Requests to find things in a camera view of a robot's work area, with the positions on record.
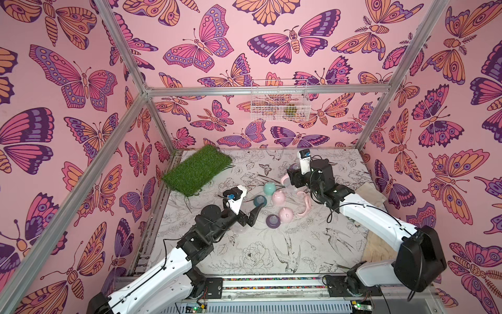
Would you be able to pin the teal bottle cap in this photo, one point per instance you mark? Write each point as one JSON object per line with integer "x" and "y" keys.
{"x": 269, "y": 189}

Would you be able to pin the dark teal nipple collar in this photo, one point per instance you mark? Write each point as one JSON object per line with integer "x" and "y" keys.
{"x": 260, "y": 201}

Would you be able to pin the pink bottle cap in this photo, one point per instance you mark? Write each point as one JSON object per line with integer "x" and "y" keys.
{"x": 279, "y": 198}
{"x": 286, "y": 215}

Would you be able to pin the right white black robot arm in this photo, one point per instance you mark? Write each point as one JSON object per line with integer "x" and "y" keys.
{"x": 420, "y": 258}

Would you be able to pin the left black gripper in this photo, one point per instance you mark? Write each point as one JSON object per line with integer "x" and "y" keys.
{"x": 242, "y": 221}

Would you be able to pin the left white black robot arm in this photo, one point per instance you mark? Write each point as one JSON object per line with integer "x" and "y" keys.
{"x": 176, "y": 277}

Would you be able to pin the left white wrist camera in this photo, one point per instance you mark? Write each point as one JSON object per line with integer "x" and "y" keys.
{"x": 233, "y": 198}

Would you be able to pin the purple nipple collar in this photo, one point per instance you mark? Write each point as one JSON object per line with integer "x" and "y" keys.
{"x": 294, "y": 168}
{"x": 273, "y": 221}

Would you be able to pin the white wire basket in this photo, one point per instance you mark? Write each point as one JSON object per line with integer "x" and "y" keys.
{"x": 280, "y": 103}

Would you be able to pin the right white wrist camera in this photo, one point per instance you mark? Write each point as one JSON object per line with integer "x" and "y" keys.
{"x": 305, "y": 161}

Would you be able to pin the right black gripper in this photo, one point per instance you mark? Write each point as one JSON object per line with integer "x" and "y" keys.
{"x": 299, "y": 179}

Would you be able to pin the beige work glove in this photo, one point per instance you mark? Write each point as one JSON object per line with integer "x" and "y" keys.
{"x": 370, "y": 194}

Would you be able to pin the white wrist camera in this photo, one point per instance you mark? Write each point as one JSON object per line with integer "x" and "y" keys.
{"x": 305, "y": 161}
{"x": 233, "y": 198}

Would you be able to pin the clear baby bottle body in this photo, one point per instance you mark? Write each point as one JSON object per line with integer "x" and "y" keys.
{"x": 290, "y": 189}

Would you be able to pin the green artificial grass mat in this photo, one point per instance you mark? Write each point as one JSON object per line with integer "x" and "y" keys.
{"x": 191, "y": 175}

